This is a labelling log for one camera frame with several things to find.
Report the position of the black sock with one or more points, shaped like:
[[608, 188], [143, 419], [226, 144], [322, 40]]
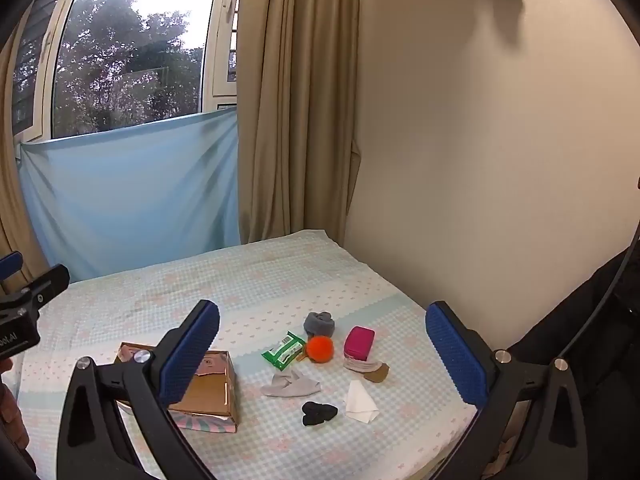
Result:
[[317, 412]]

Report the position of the beige curtain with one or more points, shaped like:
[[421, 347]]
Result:
[[7, 185], [300, 100]]

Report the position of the green wet wipes packet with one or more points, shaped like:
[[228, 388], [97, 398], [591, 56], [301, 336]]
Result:
[[284, 351]]

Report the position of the cardboard box with pink lining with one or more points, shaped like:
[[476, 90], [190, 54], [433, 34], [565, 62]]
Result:
[[207, 395]]

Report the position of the person's left hand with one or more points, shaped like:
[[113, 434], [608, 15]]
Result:
[[12, 410]]

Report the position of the grey cleaning cloth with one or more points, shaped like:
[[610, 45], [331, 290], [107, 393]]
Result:
[[292, 386]]

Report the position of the grey rolled sock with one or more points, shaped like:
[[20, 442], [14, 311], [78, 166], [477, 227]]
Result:
[[320, 324]]

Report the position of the dark cloth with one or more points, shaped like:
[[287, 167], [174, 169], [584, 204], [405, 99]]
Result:
[[615, 360]]

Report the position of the orange fluffy ball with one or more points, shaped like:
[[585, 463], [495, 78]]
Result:
[[320, 349]]

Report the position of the magenta plastic case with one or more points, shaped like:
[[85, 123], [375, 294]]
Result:
[[359, 342]]

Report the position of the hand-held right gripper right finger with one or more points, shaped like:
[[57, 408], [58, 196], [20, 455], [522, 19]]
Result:
[[457, 360]]

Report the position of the white paper tissue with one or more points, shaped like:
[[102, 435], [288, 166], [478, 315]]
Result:
[[360, 400]]

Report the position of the window with white frame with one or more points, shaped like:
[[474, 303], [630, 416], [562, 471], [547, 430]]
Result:
[[130, 45]]

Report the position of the tan plush toy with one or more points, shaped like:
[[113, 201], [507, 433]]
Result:
[[372, 371]]

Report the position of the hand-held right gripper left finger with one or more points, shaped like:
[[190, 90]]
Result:
[[192, 355]]

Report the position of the pink bow patterned bed sheet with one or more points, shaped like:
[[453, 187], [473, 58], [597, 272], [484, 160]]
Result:
[[280, 285]]

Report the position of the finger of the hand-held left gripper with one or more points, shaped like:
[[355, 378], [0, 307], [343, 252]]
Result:
[[47, 282], [10, 265]]

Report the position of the light blue hanging cloth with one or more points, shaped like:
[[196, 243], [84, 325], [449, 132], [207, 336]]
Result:
[[130, 200]]

